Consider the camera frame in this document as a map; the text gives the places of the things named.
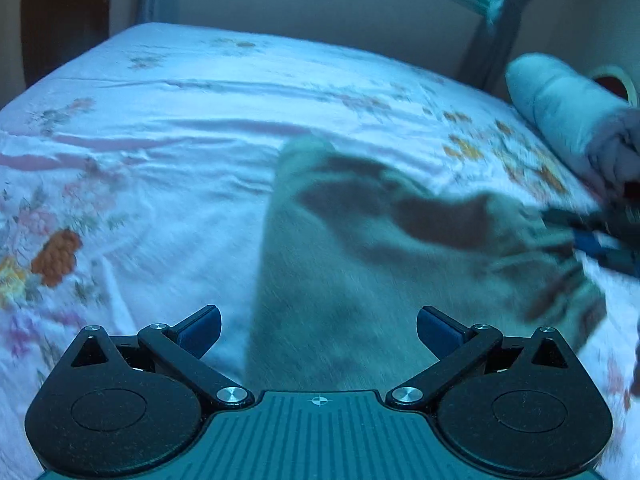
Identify dark wooden door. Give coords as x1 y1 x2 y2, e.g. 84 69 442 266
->
21 0 110 87

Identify grey fleece pants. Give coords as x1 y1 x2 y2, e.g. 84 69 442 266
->
244 136 606 391

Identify grey headboard frame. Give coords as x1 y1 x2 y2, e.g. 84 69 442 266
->
137 0 530 92

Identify floral white bed sheet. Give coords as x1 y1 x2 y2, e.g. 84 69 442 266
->
1 23 639 479

